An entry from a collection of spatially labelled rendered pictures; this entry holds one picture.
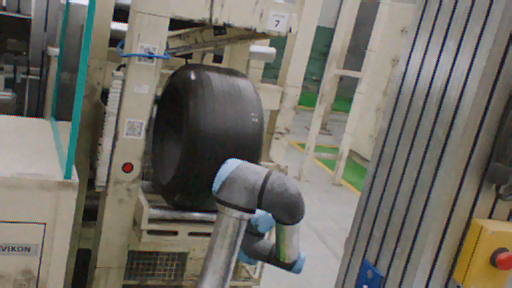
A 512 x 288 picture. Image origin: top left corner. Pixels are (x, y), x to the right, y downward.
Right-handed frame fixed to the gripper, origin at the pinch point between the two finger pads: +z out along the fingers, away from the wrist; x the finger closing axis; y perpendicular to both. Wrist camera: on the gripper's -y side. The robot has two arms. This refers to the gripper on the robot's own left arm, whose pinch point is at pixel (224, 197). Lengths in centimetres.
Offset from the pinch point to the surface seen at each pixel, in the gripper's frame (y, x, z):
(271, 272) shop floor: -87, -105, 139
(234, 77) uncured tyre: 45.1, -1.0, 12.3
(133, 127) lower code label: 20.6, 35.1, 16.8
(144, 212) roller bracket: -10.5, 28.0, 9.1
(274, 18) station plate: 72, -25, 36
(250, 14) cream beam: 72, -14, 37
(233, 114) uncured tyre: 32.1, 2.6, -1.0
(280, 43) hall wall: 98, -463, 899
